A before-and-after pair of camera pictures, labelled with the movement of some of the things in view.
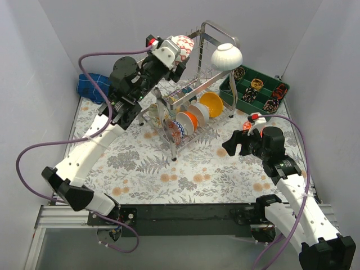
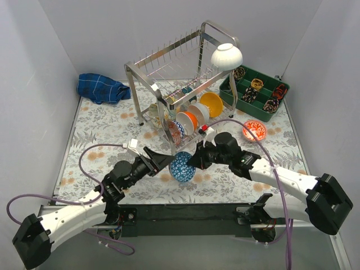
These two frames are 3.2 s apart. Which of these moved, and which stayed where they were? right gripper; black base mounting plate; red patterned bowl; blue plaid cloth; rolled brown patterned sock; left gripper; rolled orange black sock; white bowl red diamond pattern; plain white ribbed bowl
Moved: right gripper; white bowl red diamond pattern; left gripper
Stayed: black base mounting plate; rolled brown patterned sock; plain white ribbed bowl; blue plaid cloth; rolled orange black sock; red patterned bowl
